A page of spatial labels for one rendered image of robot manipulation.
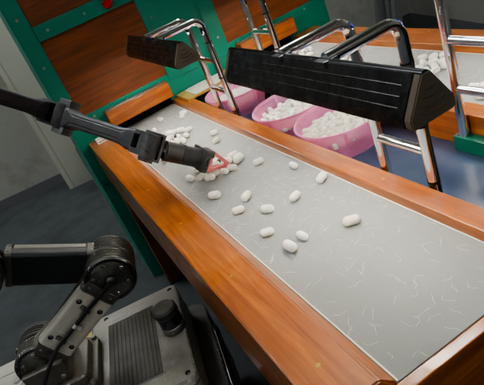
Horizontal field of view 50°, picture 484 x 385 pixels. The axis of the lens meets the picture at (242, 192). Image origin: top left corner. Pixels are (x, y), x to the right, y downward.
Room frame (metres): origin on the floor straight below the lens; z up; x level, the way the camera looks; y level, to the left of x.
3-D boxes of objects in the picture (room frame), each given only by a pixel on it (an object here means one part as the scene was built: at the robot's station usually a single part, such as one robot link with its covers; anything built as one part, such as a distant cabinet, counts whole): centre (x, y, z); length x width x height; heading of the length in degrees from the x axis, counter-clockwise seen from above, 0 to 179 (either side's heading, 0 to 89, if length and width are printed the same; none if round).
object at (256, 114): (1.67, -0.27, 0.72); 0.27 x 0.27 x 0.10
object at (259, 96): (2.09, -0.14, 0.72); 0.27 x 0.27 x 0.10
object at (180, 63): (1.85, 0.08, 1.08); 0.62 x 0.08 x 0.07; 16
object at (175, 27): (1.87, 0.00, 0.90); 0.20 x 0.19 x 0.45; 16
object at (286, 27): (2.45, -0.39, 0.83); 0.30 x 0.06 x 0.07; 106
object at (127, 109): (2.26, 0.26, 0.83); 0.30 x 0.06 x 0.07; 106
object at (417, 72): (0.92, -0.19, 1.08); 0.62 x 0.08 x 0.07; 16
